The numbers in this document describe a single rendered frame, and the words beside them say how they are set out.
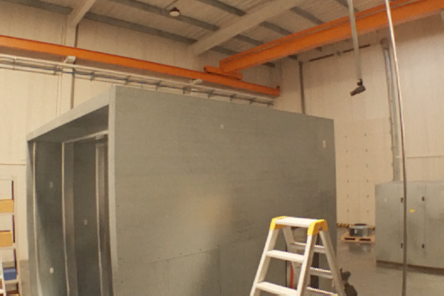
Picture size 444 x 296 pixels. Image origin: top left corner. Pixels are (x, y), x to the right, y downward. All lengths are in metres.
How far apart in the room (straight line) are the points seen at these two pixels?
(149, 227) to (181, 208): 0.27
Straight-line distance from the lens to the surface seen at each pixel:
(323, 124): 3.64
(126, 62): 11.38
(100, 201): 5.66
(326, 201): 3.65
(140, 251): 2.12
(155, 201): 2.13
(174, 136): 2.20
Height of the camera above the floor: 2.70
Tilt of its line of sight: 5 degrees up
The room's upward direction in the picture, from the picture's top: 1 degrees counter-clockwise
